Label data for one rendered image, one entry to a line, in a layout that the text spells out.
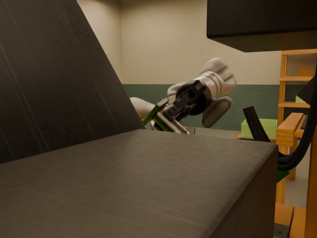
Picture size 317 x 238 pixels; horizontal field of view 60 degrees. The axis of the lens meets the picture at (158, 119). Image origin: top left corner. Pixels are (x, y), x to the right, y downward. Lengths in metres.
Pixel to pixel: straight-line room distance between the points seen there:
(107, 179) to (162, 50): 8.46
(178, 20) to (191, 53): 1.08
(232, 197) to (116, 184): 0.07
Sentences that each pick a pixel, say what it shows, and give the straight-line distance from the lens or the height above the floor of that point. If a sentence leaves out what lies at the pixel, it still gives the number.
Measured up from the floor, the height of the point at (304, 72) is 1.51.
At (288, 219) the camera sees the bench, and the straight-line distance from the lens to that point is 0.99.
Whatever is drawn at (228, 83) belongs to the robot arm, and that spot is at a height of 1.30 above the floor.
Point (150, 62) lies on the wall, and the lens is 8.81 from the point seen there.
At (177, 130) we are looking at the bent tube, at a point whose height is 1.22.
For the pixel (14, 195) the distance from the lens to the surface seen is 0.18.
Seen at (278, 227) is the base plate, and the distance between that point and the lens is 0.89.
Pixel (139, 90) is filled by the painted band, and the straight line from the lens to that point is 9.03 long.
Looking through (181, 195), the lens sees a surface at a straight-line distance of 0.16.
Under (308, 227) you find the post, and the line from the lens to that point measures 0.54.
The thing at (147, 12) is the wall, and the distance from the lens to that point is 9.11.
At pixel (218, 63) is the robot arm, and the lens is 0.76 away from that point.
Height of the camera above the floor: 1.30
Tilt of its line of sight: 8 degrees down
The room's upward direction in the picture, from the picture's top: straight up
